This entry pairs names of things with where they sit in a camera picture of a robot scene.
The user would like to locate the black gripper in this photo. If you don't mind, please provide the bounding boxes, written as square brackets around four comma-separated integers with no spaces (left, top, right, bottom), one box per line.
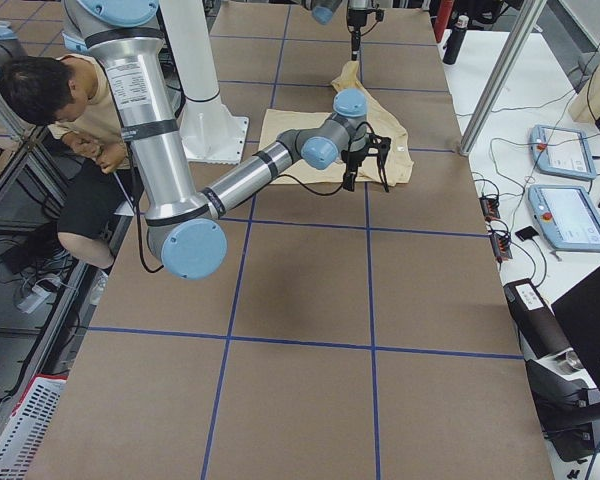
[342,149,366,192]
[346,0,384,61]

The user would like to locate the beige long-sleeve printed shirt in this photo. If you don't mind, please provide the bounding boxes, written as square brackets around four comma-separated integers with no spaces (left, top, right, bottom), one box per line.
[258,60,414,187]

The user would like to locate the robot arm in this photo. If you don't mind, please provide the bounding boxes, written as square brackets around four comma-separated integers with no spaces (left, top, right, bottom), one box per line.
[296,0,385,61]
[64,1,369,280]

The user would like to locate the red bottle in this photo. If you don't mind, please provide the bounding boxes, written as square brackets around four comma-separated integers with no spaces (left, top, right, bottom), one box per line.
[433,0,455,43]

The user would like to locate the black water bottle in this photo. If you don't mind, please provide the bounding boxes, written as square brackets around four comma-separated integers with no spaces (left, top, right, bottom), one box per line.
[442,15,470,65]

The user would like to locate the far blue teach pendant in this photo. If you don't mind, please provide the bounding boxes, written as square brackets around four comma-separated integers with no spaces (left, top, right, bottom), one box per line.
[529,124,597,181]

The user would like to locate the blue teach pendant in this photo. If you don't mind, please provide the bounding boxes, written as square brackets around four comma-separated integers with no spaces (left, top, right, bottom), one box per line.
[529,124,597,181]
[527,185,600,253]

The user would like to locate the near blue teach pendant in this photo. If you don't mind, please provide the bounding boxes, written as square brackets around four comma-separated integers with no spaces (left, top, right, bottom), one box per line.
[527,185,600,253]

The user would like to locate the black box device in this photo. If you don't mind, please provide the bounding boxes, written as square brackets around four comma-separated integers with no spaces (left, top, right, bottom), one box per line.
[503,279,571,358]

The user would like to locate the black monitor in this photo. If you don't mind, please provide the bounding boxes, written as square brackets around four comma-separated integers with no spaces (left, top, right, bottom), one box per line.
[552,266,600,390]

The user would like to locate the person in beige shirt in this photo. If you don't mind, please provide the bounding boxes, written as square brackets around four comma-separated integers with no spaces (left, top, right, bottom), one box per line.
[0,54,131,272]

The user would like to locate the white power strip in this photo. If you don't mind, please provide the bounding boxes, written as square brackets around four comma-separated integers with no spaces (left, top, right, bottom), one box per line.
[16,278,59,314]

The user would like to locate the white perforated basket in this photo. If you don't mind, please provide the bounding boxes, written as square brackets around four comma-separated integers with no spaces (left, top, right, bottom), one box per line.
[0,374,67,479]

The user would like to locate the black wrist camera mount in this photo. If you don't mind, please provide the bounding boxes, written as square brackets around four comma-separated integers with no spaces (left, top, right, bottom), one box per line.
[368,131,391,193]

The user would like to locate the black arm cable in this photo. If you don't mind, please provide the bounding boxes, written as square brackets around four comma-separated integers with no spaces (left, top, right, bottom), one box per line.
[284,119,376,197]

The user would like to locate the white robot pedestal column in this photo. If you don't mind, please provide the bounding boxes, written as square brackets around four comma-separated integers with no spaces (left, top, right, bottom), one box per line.
[159,0,249,164]

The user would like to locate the grey aluminium frame post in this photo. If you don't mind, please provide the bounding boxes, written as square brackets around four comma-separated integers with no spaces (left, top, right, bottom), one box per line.
[458,0,547,156]

